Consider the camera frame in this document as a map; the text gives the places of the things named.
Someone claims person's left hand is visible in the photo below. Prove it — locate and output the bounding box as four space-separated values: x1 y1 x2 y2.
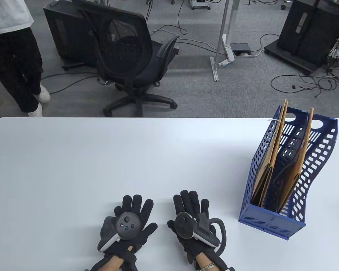
97 195 158 265

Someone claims person's right hand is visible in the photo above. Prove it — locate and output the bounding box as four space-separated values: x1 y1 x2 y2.
167 190 228 268

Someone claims brown paper document pouch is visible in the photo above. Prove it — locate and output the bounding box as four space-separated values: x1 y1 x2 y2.
253 106 286 207
277 107 314 213
259 99 288 208

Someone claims person's right forearm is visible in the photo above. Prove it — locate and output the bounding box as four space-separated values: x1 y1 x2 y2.
194 253 217 271

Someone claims person's left forearm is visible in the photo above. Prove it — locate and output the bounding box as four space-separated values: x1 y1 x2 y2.
97 254 125 271

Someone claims grey white tracking controller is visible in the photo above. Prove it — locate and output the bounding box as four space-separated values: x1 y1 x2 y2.
174 212 228 252
98 211 142 252

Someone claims blue plastic file holder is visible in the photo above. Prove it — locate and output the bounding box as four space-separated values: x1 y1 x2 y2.
238 105 338 241

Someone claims black mesh office chair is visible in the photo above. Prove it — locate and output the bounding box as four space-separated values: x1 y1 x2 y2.
72 0 181 118

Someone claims white power strip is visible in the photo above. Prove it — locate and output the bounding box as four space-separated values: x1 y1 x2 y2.
218 34 235 67

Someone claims flat black floor box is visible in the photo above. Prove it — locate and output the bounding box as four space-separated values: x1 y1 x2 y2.
231 43 252 54

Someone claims black wheeled platform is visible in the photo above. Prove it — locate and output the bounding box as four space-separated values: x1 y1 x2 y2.
264 39 328 76

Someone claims metal desk leg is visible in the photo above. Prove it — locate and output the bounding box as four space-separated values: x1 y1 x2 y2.
210 0 240 82

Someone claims white wheeled stand base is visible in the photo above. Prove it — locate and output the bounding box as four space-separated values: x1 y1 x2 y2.
190 0 211 10

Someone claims tall black equipment cabinet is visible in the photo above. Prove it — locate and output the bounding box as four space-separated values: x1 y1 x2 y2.
278 0 339 66

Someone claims black computer cabinet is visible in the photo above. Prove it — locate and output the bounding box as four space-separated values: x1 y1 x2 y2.
43 0 101 71

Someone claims grey floor cable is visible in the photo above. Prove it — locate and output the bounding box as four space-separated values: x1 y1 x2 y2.
150 25 225 54

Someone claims black floor cable loop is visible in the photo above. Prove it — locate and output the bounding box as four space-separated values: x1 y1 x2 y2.
41 72 100 95

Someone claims tangle of black cables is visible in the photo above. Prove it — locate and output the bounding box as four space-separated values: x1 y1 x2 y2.
271 28 339 115

